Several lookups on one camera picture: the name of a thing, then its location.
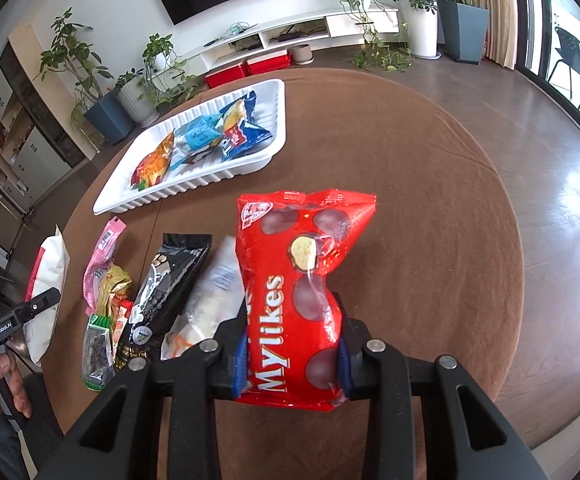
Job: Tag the gold wafer packet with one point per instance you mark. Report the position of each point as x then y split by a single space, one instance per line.
112 285

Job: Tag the trailing pothos in white pot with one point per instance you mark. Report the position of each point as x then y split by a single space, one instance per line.
160 52

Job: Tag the black framed glass door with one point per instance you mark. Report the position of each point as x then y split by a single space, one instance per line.
525 10

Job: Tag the tall plant in blue pot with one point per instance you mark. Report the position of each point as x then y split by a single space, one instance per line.
110 117

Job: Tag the bushy plant tall white pot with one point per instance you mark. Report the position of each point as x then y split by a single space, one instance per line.
422 30

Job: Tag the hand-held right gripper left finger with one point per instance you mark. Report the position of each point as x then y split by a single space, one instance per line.
239 365

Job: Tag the black set-top box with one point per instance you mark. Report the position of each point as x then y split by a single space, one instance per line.
290 36

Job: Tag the clear green-edged dried fruit packet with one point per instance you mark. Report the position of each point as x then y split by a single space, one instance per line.
95 355

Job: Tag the blue red biscuit packet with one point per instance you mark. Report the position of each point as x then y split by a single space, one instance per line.
240 140

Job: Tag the long black cookie packet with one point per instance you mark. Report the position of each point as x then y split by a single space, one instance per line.
175 270

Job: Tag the white plastic tray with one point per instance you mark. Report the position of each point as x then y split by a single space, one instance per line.
190 180

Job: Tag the beige curtain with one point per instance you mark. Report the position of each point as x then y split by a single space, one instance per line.
500 10

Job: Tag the large light blue snack bag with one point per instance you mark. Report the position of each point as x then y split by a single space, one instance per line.
197 132

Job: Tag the black balcony chair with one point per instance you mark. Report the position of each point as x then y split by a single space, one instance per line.
570 50

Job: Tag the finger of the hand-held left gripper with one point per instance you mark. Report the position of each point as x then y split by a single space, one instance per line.
42 302

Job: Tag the white red-edged snack bag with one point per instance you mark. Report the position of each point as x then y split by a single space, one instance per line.
47 280

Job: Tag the white wall cabinet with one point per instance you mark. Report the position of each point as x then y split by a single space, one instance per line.
30 150

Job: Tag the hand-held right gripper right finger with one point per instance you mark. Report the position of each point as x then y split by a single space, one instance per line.
346 370

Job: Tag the red storage box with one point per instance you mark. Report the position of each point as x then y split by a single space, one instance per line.
227 76
269 63

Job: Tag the red pink snack packet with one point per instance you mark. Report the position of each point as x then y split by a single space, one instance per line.
121 322

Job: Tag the white clear snack packet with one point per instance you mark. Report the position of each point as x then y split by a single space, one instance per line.
210 300

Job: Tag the red chocolate ball bag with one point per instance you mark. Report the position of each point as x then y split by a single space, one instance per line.
290 260

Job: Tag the plant in ribbed white pot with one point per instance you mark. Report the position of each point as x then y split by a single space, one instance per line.
135 102

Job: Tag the large-leaf plant in grey pot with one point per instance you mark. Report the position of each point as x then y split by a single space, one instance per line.
465 30

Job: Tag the white television cabinet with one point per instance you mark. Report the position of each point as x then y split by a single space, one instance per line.
350 22

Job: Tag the empty pink ceramic pot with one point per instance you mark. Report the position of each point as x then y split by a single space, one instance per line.
301 55

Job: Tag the orange snack packet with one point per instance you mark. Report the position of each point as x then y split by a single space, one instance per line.
155 162

